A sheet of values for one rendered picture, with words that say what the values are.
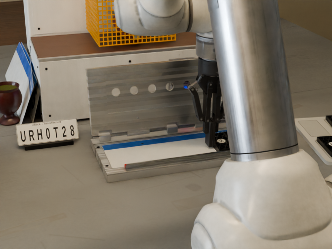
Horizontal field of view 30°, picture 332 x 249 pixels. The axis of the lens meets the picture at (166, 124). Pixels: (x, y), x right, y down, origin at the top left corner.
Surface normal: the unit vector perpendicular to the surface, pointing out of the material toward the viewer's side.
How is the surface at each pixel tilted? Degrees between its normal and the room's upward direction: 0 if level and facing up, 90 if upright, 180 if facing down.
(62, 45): 0
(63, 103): 90
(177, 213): 0
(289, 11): 90
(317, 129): 0
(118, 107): 78
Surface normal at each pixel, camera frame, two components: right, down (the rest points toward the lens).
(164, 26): 0.23, 0.87
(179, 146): 0.01, -0.91
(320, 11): 0.37, 0.39
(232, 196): -0.76, -0.18
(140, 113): 0.30, 0.21
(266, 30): 0.42, -0.02
